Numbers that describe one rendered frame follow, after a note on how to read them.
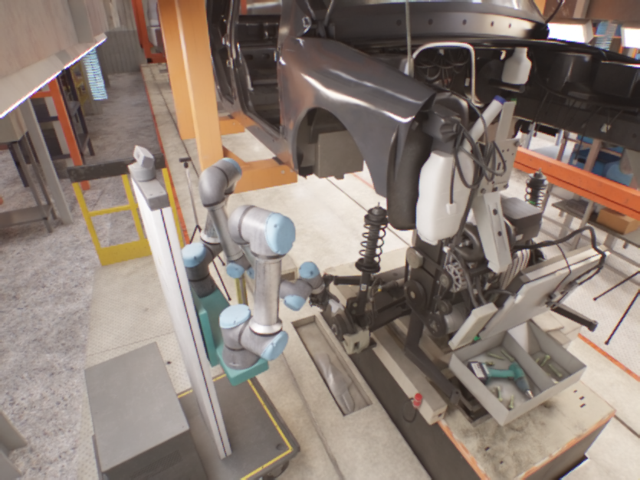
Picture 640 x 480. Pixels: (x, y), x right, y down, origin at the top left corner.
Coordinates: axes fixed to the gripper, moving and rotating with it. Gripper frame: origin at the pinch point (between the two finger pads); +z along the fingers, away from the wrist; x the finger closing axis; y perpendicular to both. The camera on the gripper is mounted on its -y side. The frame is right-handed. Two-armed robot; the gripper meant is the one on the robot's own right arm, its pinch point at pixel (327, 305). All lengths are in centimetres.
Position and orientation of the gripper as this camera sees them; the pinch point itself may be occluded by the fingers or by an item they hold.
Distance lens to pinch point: 176.2
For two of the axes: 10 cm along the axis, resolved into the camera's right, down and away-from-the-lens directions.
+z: 2.2, 5.9, 7.8
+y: -3.6, 7.9, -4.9
